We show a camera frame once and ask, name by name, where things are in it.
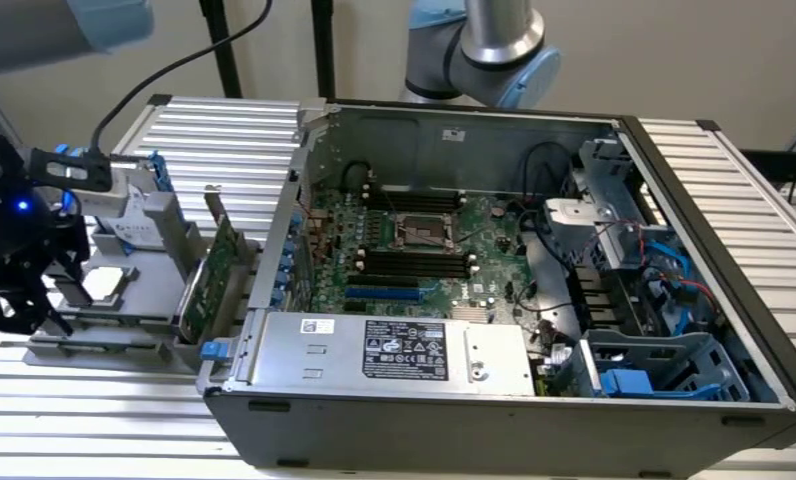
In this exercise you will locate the blue expansion slot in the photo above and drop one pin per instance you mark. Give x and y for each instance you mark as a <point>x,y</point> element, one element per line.
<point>380,293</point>

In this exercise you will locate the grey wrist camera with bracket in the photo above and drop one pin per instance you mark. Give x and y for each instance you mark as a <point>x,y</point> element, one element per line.
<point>80,175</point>

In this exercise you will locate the black stand pole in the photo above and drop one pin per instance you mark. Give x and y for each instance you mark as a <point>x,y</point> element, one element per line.
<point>323,50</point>
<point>226,55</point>

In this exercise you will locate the grey disk bay blue clip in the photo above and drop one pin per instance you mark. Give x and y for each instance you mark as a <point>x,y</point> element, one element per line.
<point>665,365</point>

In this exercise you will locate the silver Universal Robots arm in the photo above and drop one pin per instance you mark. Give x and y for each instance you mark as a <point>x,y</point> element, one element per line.
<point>491,45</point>

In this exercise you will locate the silver CPU chip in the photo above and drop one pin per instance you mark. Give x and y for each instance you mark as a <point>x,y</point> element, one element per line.
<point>107,282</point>

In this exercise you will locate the green graphics card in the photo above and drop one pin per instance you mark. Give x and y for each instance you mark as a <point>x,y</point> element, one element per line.
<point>214,270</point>

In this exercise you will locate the blue case latch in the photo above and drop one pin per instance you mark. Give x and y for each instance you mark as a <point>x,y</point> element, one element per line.
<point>212,349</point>

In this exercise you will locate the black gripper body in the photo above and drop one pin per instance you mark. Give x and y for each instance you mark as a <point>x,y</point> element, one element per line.
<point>17,235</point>

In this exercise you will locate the CPU socket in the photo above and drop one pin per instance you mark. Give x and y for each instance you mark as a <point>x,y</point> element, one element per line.
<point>420,230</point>

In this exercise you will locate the RAM stick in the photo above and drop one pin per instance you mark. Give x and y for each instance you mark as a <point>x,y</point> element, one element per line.
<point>114,316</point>

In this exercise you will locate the black RAM slot bank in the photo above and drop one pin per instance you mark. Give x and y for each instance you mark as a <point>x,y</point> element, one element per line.
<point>414,201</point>
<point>414,262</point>

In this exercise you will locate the short black expansion slot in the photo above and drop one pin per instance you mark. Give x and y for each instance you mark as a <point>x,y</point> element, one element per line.
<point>364,307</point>

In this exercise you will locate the grey parts rack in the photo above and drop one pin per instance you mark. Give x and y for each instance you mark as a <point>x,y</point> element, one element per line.
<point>151,260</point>

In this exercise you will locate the metal disk bay cage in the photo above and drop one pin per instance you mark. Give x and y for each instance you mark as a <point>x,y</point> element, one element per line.
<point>611,210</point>

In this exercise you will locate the black box beside table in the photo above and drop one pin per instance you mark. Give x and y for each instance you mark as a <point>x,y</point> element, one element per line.
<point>767,167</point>

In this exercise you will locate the black open PC case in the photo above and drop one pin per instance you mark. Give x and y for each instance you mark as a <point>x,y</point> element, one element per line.
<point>505,425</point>

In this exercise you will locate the hard disk with blue rails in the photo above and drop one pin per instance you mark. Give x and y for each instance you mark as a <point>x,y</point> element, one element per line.
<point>131,220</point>

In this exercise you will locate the green motherboard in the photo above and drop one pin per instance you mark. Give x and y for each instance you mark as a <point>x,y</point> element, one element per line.
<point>491,270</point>

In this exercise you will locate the silver power supply unit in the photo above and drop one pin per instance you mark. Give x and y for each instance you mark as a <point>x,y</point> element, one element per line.
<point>344,350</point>

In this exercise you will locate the long black expansion slot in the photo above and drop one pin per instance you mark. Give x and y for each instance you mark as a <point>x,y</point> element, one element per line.
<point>383,280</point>

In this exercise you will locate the chipset heat sink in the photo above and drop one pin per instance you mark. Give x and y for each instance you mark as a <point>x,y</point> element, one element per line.
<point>469,314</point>

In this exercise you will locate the white case sticker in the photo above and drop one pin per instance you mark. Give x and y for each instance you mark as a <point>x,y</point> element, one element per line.
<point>452,134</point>

